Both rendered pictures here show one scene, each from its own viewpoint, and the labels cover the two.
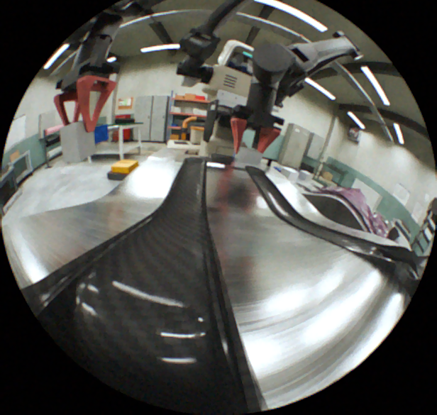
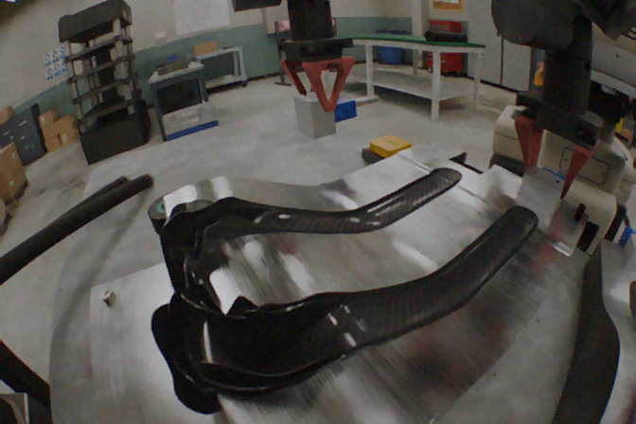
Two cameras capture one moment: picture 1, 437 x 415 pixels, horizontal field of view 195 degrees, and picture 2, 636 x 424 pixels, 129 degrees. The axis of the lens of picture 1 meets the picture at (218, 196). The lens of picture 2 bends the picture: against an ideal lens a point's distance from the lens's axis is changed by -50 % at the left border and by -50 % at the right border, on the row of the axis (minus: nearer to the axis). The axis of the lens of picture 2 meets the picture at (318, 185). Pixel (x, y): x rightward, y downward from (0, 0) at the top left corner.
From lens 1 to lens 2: 0.20 m
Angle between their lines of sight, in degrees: 62
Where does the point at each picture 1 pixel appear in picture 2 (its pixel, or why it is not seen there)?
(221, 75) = not seen: outside the picture
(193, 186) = (403, 208)
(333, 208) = (604, 364)
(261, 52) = (501, 6)
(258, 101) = (550, 86)
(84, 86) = (310, 73)
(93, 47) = (306, 17)
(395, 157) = not seen: outside the picture
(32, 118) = not seen: outside the picture
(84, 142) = (322, 121)
